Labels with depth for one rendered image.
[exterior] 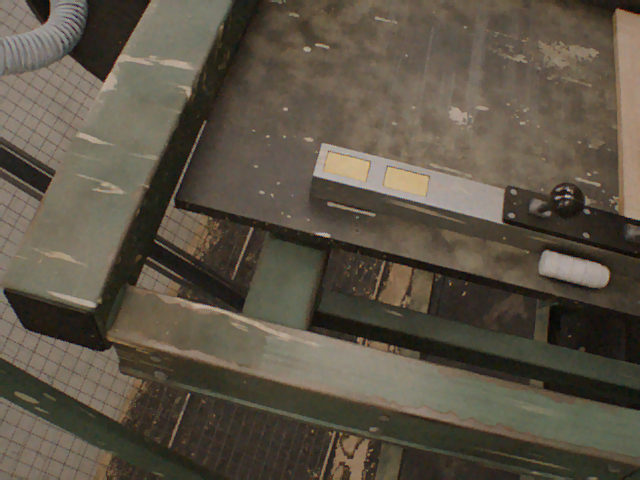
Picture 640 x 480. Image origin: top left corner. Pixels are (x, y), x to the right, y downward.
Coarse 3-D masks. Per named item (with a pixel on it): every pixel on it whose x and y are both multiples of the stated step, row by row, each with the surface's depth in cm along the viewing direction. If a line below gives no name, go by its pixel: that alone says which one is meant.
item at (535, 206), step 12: (552, 192) 71; (564, 192) 70; (576, 192) 70; (528, 204) 82; (540, 204) 80; (552, 204) 71; (564, 204) 70; (576, 204) 70; (540, 216) 81; (564, 216) 71; (576, 216) 71
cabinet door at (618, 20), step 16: (624, 16) 108; (624, 32) 105; (624, 48) 103; (624, 64) 102; (624, 80) 100; (624, 96) 98; (624, 112) 96; (624, 128) 95; (624, 144) 93; (624, 160) 92; (624, 176) 90; (624, 192) 89; (624, 208) 88
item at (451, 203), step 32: (320, 160) 83; (384, 160) 84; (320, 192) 84; (352, 192) 83; (384, 192) 82; (448, 192) 83; (480, 192) 83; (448, 224) 84; (480, 224) 82; (576, 256) 83; (608, 256) 82
